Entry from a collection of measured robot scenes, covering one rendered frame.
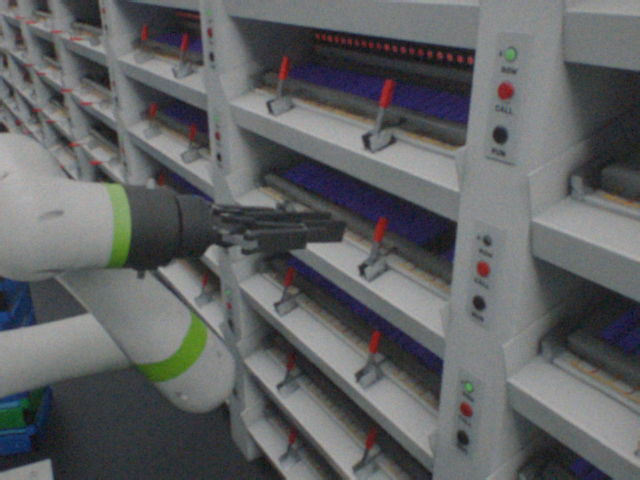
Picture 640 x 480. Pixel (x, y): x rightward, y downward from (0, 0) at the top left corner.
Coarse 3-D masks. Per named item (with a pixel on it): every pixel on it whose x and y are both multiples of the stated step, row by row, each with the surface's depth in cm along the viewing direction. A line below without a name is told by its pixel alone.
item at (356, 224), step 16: (272, 176) 121; (288, 192) 116; (304, 192) 112; (320, 208) 107; (336, 208) 105; (352, 224) 100; (368, 224) 98; (384, 240) 94; (400, 240) 92; (400, 256) 92; (416, 256) 88; (432, 256) 87; (416, 272) 87; (432, 272) 87; (448, 272) 83
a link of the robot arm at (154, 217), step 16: (128, 192) 65; (144, 192) 66; (160, 192) 67; (144, 208) 64; (160, 208) 65; (176, 208) 66; (144, 224) 64; (160, 224) 65; (176, 224) 66; (144, 240) 64; (160, 240) 65; (176, 240) 66; (128, 256) 64; (144, 256) 65; (160, 256) 66; (144, 272) 70
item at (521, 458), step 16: (544, 432) 78; (528, 448) 77; (544, 448) 79; (560, 448) 81; (512, 464) 76; (528, 464) 78; (544, 464) 77; (560, 464) 79; (576, 464) 77; (592, 464) 77
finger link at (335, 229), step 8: (312, 224) 79; (320, 224) 79; (328, 224) 80; (336, 224) 81; (344, 224) 81; (328, 232) 80; (336, 232) 81; (312, 240) 79; (320, 240) 80; (328, 240) 81; (336, 240) 82
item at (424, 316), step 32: (288, 160) 126; (256, 192) 122; (320, 256) 98; (352, 256) 96; (352, 288) 93; (384, 288) 87; (416, 288) 86; (448, 288) 84; (416, 320) 81; (448, 320) 75
